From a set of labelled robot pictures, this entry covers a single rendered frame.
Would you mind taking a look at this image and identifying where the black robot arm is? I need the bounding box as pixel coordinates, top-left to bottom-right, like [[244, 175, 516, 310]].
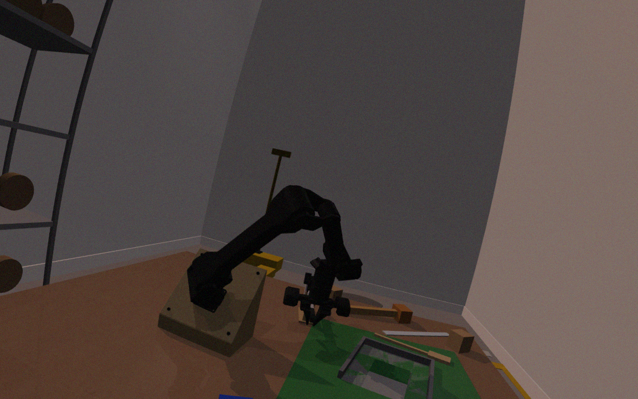
[[187, 185, 363, 313]]

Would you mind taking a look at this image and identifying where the grey flat bar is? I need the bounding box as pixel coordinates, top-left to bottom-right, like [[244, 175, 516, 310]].
[[383, 330, 449, 337]]

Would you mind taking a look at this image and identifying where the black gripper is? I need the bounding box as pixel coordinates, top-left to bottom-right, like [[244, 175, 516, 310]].
[[283, 279, 351, 326]]

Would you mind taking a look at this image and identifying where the orange wooden mallet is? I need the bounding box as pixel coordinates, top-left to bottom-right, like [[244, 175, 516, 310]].
[[350, 304, 413, 324]]

